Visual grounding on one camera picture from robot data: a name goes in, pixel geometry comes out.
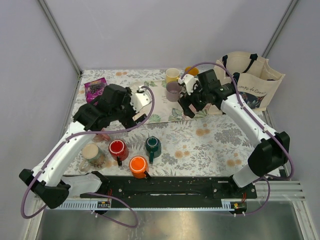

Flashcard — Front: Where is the orange mug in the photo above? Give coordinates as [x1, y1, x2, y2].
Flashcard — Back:
[129, 155, 151, 179]

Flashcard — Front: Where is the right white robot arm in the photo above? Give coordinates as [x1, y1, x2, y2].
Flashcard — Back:
[178, 69, 290, 198]

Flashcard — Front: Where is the red mug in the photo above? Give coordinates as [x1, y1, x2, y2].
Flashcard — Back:
[108, 139, 129, 167]

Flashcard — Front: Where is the beige canvas tote bag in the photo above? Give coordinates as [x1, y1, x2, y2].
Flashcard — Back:
[216, 51, 285, 111]

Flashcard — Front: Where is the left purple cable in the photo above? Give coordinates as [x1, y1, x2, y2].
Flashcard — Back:
[20, 86, 156, 228]

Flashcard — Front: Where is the mauve purple mug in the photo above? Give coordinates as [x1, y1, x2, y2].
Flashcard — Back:
[166, 81, 183, 102]

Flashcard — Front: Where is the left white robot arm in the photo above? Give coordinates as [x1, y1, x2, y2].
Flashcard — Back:
[19, 84, 155, 209]

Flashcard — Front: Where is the pink patterned mug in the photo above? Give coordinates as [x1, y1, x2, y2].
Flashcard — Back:
[92, 133, 111, 143]

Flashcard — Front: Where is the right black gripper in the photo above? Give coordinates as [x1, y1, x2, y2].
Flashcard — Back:
[178, 81, 209, 119]

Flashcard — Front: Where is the dark green mug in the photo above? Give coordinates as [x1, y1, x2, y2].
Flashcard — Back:
[144, 136, 162, 164]

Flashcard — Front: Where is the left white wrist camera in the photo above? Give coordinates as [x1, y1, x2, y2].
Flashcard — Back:
[130, 85, 152, 113]

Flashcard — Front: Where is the white cable duct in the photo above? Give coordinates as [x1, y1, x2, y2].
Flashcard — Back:
[57, 195, 247, 212]

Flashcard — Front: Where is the floral tablecloth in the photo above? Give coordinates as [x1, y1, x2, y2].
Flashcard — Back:
[73, 69, 253, 177]

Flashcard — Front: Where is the blue floral mug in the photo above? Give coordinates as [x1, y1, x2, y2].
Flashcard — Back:
[184, 66, 199, 76]

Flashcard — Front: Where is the pink faceted mug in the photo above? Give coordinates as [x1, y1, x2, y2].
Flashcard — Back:
[189, 104, 211, 119]

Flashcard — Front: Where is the purple snack box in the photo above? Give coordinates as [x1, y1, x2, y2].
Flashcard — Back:
[84, 77, 108, 103]

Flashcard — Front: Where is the yellow mug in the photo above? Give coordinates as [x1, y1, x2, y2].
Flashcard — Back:
[165, 68, 180, 84]

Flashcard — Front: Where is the cream floral mug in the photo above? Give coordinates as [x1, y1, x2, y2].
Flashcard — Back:
[79, 143, 108, 172]

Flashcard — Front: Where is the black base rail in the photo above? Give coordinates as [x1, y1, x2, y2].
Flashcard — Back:
[79, 174, 258, 210]

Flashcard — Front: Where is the leaf print tray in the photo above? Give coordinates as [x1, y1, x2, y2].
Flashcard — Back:
[129, 79, 208, 124]

